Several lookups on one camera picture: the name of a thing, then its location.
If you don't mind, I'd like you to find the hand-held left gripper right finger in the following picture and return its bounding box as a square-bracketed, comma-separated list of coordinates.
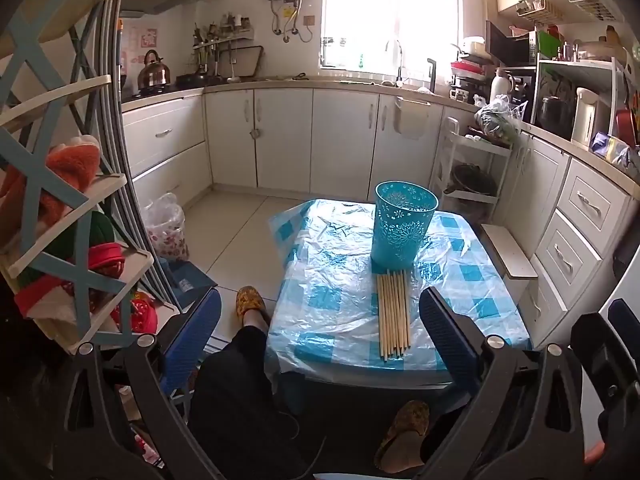
[419, 286, 608, 480]

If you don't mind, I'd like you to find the white door-hung bin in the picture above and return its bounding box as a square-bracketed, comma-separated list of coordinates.
[394, 97, 432, 139]

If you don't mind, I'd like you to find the yellow patterned slipper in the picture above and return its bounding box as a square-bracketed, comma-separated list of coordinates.
[236, 286, 269, 320]
[374, 400, 431, 473]

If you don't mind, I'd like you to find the dark blue mat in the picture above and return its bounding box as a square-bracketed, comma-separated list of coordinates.
[160, 257, 219, 308]

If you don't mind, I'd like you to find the pink wall poster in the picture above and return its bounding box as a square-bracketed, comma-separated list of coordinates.
[121, 20, 158, 78]

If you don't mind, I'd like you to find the white counter drawer cabinet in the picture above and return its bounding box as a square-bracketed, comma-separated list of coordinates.
[492, 130, 640, 351]

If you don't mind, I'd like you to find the steel kettle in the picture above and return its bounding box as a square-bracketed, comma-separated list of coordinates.
[137, 50, 172, 87]

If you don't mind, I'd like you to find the bundle of wooden chopsticks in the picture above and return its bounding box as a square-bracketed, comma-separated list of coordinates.
[376, 269, 412, 362]

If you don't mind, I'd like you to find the blue snack bag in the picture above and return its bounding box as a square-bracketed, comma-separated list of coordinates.
[590, 132, 633, 167]

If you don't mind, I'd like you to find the dish rack with red bowls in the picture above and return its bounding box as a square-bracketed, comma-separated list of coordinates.
[449, 57, 493, 102]

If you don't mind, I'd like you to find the teal perforated plastic basket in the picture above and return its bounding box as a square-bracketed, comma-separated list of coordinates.
[371, 181, 439, 268]

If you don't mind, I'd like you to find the black pan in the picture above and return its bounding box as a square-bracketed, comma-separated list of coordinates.
[448, 162, 497, 196]

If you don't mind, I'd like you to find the red cloth item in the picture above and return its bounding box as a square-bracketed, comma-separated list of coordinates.
[110, 290, 158, 336]

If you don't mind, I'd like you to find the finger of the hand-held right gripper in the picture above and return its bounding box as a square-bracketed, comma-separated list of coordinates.
[607, 298, 640, 348]
[570, 311, 626, 411]

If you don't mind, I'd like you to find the white sink base cabinet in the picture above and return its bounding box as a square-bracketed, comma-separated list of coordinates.
[204, 86, 446, 206]

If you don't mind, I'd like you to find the white counter shelf unit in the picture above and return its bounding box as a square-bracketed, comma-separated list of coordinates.
[530, 57, 632, 153]

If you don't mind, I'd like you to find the white step stool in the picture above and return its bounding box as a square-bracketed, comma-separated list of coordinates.
[480, 223, 540, 306]

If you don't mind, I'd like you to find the black wok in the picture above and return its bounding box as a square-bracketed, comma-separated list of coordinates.
[176, 72, 223, 87]

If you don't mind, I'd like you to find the person's leg in black trousers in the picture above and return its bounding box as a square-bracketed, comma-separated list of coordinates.
[189, 305, 311, 480]

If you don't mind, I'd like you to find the thin grey cable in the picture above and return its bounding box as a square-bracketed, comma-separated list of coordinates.
[274, 407, 328, 480]

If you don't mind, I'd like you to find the white electric thermo pot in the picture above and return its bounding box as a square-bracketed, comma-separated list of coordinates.
[571, 87, 613, 148]

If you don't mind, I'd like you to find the bag of green vegetables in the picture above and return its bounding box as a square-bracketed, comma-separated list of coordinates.
[474, 95, 528, 143]

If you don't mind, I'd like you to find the black microwave oven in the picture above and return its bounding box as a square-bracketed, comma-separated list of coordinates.
[485, 20, 538, 68]

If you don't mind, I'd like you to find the cream rack with blue braces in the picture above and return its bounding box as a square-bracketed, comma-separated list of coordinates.
[0, 0, 181, 356]

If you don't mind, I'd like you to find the steel sink faucet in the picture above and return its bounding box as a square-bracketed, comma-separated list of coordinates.
[385, 39, 406, 86]

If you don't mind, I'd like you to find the wall utensil rack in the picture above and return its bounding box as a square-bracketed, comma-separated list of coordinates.
[191, 12, 256, 78]

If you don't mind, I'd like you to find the floral plastic bag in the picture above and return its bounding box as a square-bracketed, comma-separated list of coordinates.
[144, 192, 190, 261]

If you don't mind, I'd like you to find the blue checked plastic tablecloth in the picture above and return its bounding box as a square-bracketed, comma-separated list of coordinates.
[265, 199, 533, 376]

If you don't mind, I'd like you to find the dark framed tray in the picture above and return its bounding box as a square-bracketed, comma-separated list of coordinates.
[227, 46, 264, 82]

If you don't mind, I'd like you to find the white trolley rack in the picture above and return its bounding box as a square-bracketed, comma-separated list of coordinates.
[431, 117, 513, 221]

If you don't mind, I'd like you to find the grey sliding door frame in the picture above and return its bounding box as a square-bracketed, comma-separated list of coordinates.
[97, 0, 168, 311]

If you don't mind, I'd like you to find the white thermos flask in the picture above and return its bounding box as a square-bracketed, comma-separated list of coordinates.
[490, 71, 515, 106]

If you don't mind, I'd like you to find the small white wire basket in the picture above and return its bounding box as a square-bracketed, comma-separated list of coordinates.
[516, 0, 566, 27]

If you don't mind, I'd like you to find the black gas stove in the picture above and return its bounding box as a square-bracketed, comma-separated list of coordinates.
[121, 85, 178, 102]

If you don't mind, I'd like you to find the low table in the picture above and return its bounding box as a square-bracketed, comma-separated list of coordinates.
[277, 360, 531, 411]

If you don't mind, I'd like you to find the black cooking pot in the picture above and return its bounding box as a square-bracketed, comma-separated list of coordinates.
[537, 96, 573, 136]

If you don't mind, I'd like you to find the kitchen window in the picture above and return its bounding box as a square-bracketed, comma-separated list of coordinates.
[320, 0, 463, 71]

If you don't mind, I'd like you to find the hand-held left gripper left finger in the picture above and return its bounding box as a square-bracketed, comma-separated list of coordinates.
[52, 287, 226, 480]

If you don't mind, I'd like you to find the orange plush toy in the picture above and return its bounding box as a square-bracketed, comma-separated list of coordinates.
[0, 135, 103, 251]

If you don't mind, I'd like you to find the white stove drawer cabinet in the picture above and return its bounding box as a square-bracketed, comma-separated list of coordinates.
[121, 92, 213, 211]

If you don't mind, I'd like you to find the green red plush toy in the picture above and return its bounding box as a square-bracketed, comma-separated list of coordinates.
[15, 212, 126, 311]

